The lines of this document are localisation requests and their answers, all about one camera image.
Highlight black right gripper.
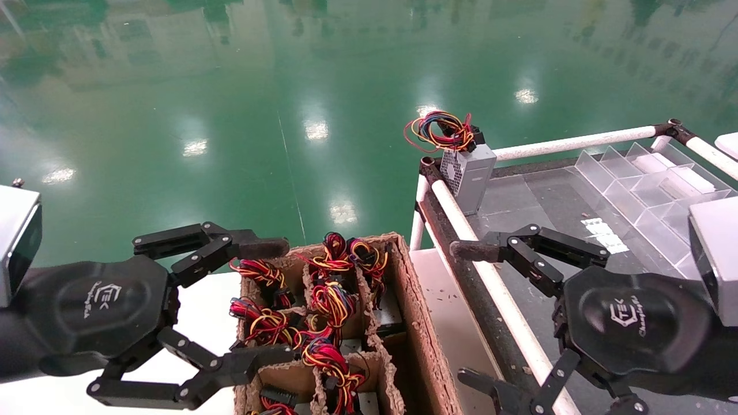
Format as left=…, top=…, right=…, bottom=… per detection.
left=449, top=224, right=738, bottom=415

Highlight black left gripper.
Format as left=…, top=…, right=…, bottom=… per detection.
left=0, top=222, right=296, bottom=410

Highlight silver power supply colourful wires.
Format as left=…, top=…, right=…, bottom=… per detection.
left=229, top=297, right=306, bottom=353
left=300, top=337, right=381, bottom=415
left=348, top=238, right=405, bottom=341
left=306, top=232, right=353, bottom=277
left=310, top=281, right=359, bottom=332
left=229, top=258, right=296, bottom=310
left=248, top=385, right=300, bottom=415

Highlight brown cardboard divider box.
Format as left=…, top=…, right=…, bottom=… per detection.
left=234, top=231, right=465, bottom=415

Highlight white paper label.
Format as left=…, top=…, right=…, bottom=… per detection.
left=581, top=218, right=630, bottom=255

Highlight clear acrylic divider tray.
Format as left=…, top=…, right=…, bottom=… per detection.
left=568, top=141, right=738, bottom=280

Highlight white board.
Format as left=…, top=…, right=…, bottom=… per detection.
left=715, top=133, right=738, bottom=161

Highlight silver power supply coiled wires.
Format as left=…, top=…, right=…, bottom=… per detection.
left=404, top=111, right=498, bottom=217

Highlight white tube cart frame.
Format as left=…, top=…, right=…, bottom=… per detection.
left=409, top=118, right=738, bottom=415

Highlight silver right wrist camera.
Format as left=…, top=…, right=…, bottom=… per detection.
left=688, top=196, right=738, bottom=327

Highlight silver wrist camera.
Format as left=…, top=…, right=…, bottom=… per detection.
left=688, top=196, right=738, bottom=327
left=0, top=179, right=43, bottom=307

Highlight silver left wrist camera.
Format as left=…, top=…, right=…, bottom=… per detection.
left=0, top=179, right=43, bottom=307

